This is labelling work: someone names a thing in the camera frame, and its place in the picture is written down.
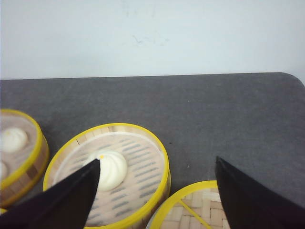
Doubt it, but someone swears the woven bamboo steamer lid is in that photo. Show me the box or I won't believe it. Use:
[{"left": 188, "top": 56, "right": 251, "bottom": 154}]
[{"left": 146, "top": 180, "right": 230, "bottom": 229}]

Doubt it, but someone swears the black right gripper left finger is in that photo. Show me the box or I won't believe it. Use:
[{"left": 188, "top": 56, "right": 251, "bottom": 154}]
[{"left": 0, "top": 159, "right": 100, "bottom": 229}]

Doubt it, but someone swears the white swirl steamed bun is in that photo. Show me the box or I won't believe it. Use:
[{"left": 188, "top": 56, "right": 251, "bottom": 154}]
[{"left": 83, "top": 150, "right": 128, "bottom": 192}]

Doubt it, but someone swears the bamboo steamer basket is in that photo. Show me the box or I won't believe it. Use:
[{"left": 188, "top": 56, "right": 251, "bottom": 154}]
[
  {"left": 43, "top": 123, "right": 171, "bottom": 229},
  {"left": 0, "top": 208, "right": 7, "bottom": 214}
]

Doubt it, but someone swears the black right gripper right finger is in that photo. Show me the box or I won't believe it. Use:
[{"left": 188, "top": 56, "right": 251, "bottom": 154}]
[{"left": 215, "top": 156, "right": 305, "bottom": 229}]

